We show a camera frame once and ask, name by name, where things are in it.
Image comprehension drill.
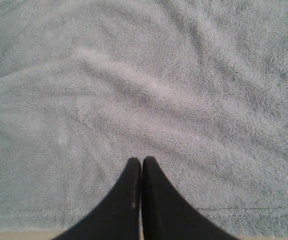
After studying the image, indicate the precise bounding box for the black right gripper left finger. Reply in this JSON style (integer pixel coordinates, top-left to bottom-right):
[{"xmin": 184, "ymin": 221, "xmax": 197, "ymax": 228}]
[{"xmin": 55, "ymin": 157, "xmax": 141, "ymax": 240}]

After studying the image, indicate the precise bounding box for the light blue fluffy towel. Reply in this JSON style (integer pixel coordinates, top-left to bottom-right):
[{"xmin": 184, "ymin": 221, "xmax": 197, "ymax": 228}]
[{"xmin": 0, "ymin": 0, "xmax": 288, "ymax": 237}]

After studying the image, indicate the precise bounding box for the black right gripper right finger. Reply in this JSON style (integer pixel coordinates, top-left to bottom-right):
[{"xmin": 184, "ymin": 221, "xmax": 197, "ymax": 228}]
[{"xmin": 141, "ymin": 156, "xmax": 236, "ymax": 240}]

